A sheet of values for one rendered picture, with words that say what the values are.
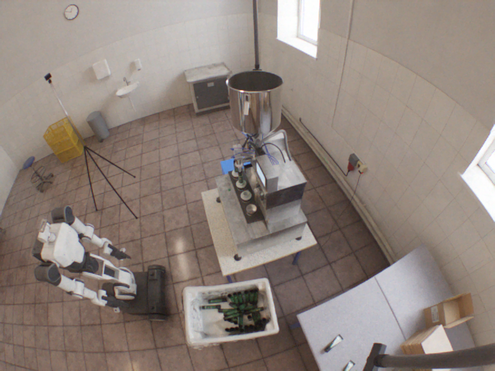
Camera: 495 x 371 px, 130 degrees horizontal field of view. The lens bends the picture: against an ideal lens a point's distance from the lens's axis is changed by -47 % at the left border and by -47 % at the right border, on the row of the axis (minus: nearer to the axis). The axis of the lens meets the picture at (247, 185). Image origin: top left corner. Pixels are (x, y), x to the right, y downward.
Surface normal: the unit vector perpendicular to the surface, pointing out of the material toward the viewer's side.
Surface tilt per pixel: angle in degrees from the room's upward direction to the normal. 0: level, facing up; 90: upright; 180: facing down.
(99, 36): 90
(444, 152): 90
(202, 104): 90
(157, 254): 0
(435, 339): 0
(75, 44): 90
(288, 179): 0
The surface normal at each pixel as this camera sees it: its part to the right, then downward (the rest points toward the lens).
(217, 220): -0.04, -0.64
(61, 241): 0.66, -0.56
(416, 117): -0.95, 0.26
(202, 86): 0.31, 0.72
